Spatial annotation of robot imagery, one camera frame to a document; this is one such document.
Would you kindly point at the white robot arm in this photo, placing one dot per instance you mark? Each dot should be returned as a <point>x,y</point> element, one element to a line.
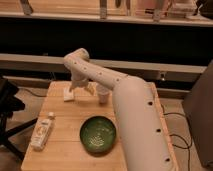
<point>143,139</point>

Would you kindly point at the white bottle with label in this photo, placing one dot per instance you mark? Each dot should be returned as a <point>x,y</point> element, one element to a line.
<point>42,132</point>

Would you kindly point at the white sponge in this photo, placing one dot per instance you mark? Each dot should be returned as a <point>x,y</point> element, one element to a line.
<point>68,94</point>

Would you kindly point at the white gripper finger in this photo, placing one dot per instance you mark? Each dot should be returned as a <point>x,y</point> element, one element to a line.
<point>89,88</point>
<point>72,87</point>

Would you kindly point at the green bowl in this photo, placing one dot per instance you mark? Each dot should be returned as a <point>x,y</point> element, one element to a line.
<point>98,134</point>

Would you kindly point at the dark cabinet at right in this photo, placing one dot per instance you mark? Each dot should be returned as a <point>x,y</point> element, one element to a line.
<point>198,107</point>

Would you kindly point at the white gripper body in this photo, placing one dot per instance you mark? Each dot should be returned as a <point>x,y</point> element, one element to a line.
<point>79,81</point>

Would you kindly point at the black office chair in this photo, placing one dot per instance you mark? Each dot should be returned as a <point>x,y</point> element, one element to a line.
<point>8,104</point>

